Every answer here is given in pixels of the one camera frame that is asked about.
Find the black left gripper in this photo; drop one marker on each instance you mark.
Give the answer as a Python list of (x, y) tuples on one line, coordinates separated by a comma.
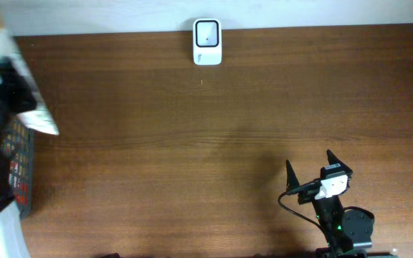
[(11, 83)]

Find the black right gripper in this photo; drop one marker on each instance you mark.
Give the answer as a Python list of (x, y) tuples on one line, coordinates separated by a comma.
[(292, 181)]

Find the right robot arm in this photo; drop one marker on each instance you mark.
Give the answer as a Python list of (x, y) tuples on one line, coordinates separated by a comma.
[(347, 230)]

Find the grey plastic mesh basket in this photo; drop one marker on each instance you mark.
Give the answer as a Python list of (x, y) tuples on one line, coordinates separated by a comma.
[(18, 144)]

